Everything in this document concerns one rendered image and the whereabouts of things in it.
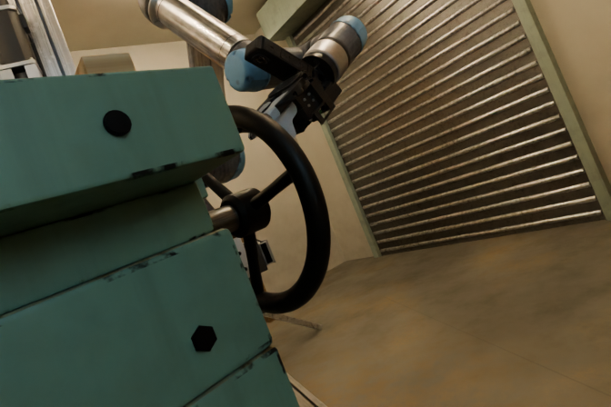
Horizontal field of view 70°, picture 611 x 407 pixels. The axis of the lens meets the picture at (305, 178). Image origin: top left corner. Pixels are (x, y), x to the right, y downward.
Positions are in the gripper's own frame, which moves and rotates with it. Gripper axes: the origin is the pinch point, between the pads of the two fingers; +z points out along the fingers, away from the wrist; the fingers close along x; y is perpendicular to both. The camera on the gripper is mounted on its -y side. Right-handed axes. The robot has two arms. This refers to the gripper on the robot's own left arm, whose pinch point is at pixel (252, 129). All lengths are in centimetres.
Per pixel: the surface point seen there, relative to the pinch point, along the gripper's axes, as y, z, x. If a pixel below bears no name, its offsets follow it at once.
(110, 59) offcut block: -15.5, 22.8, -21.5
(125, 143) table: -11.2, 28.9, -27.1
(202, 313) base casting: -0.2, 31.5, -23.0
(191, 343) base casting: 0.3, 33.3, -23.1
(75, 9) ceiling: -93, -159, 263
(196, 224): -3.4, 26.3, -20.5
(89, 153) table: -11.9, 30.7, -27.1
